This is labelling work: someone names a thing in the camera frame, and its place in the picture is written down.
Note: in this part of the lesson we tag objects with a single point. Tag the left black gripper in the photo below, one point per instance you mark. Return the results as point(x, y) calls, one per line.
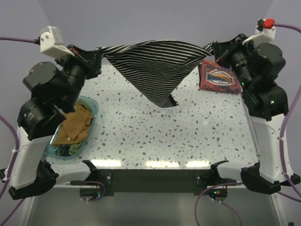
point(91, 60)

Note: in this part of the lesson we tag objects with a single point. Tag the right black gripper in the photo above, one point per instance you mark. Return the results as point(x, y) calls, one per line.
point(223, 50)

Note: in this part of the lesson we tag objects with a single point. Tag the red tank top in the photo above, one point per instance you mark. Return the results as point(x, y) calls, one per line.
point(215, 78)

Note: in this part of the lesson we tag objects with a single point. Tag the black white striped tank top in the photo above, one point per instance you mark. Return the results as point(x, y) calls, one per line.
point(156, 67)

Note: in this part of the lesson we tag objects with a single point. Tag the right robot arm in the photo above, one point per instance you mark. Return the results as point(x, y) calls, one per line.
point(257, 65)

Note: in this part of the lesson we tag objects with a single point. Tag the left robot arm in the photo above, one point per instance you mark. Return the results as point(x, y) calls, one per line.
point(55, 88)

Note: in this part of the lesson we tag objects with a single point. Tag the mustard yellow tank top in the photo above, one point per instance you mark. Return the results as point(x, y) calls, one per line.
point(74, 129)

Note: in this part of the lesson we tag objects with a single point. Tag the teal plastic basket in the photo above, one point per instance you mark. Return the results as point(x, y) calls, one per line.
point(50, 149)

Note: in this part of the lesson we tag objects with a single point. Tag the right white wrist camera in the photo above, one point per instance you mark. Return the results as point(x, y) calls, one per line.
point(265, 32)

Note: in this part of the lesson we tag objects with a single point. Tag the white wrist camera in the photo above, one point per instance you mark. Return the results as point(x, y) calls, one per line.
point(51, 43)
point(265, 32)

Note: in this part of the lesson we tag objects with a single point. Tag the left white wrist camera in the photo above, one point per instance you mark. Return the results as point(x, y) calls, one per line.
point(51, 43)

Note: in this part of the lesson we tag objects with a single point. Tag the aluminium frame rail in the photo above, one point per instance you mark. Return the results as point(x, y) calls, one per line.
point(252, 131)

